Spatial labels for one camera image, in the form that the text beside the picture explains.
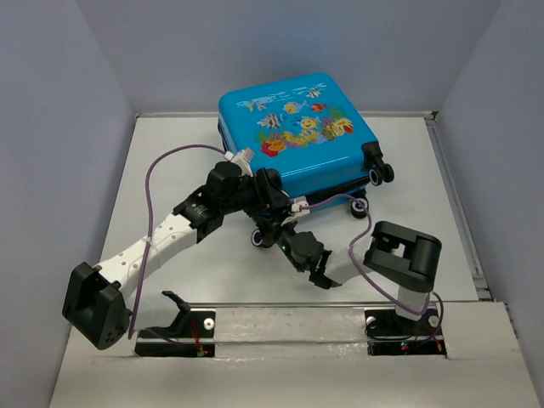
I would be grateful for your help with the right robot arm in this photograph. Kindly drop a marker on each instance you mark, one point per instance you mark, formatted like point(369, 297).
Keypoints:
point(400, 263)

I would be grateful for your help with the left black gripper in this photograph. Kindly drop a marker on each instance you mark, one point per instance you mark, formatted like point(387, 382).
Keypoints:
point(271, 199)

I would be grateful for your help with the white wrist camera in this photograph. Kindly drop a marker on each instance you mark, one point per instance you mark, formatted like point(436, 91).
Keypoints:
point(299, 208)
point(242, 159)

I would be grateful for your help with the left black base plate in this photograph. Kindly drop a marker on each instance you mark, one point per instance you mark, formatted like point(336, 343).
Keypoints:
point(191, 335)

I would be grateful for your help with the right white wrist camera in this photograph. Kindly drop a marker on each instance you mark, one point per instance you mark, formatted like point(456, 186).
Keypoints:
point(299, 208)

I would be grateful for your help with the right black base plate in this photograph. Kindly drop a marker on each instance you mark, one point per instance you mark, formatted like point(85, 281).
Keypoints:
point(389, 334)

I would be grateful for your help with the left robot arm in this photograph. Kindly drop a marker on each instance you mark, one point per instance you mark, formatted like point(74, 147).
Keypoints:
point(96, 296)

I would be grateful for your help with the aluminium table rail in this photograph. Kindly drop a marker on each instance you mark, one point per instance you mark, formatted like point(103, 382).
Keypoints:
point(163, 303)

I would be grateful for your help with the blue hard-shell suitcase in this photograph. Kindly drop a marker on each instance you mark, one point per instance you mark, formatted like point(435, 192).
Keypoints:
point(307, 130)

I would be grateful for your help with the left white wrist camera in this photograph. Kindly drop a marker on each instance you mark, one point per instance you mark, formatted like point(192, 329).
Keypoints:
point(242, 159)

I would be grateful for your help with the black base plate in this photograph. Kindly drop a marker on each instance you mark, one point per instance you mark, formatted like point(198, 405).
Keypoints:
point(191, 335)
point(389, 334)

